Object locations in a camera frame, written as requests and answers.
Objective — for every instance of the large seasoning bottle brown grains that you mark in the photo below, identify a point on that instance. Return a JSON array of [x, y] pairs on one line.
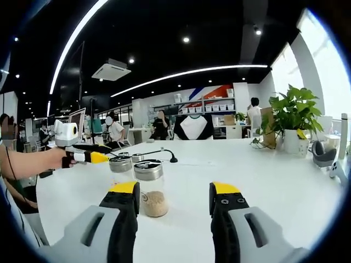
[[153, 202]]

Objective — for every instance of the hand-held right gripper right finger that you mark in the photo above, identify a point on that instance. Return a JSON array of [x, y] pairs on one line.
[[225, 235]]

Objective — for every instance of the small black device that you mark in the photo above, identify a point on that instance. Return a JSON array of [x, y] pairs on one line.
[[46, 174]]

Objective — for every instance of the small green plant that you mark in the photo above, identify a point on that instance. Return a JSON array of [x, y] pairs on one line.
[[240, 116]]

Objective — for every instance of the patterned paper cup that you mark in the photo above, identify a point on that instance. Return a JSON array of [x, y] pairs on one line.
[[303, 148]]

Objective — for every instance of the black tripod pole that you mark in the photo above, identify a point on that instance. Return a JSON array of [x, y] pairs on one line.
[[92, 120]]

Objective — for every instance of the small glass seasoning bottle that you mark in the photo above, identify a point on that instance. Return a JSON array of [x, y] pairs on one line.
[[138, 157], [124, 154]]

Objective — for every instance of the row of white storage boxes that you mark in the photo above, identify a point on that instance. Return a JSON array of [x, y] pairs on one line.
[[219, 107]]

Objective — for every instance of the black and white shirt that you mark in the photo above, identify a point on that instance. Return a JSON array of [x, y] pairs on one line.
[[193, 127]]

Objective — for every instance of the brown paper bag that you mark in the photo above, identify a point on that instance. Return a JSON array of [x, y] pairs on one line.
[[266, 112]]

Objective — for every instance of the white controller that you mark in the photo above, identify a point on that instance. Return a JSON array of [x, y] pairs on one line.
[[336, 170]]

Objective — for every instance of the grey wall shelf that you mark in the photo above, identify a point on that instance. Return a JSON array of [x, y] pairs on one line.
[[203, 105]]

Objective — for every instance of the ceiling air conditioner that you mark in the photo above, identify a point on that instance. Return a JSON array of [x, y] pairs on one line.
[[111, 69]]

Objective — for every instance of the cardboard box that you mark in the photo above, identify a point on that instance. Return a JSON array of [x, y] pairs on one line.
[[229, 120]]

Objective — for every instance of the person's left hand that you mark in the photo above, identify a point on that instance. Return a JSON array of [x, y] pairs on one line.
[[56, 159]]

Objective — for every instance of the grey headset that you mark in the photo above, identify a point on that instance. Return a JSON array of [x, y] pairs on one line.
[[325, 160]]

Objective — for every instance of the open laptop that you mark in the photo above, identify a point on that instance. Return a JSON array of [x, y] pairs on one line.
[[78, 120]]

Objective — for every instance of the large seasoning bottle white powder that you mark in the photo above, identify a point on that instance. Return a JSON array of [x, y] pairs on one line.
[[120, 165]]

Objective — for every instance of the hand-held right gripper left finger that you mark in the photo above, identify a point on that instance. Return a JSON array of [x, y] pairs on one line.
[[120, 233]]

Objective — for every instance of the white tub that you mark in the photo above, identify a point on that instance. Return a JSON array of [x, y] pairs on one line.
[[331, 139]]

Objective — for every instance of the tall white bottle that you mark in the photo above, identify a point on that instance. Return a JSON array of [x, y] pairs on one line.
[[343, 137]]

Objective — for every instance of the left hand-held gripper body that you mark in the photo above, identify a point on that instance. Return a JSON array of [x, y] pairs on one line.
[[64, 134]]

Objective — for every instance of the yellow tag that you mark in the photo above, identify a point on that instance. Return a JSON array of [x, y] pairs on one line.
[[301, 134]]

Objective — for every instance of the green potted plant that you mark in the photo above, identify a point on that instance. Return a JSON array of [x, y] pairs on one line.
[[296, 109]]

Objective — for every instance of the long ceiling light strip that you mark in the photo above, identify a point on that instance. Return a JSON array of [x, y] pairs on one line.
[[219, 68], [61, 54]]

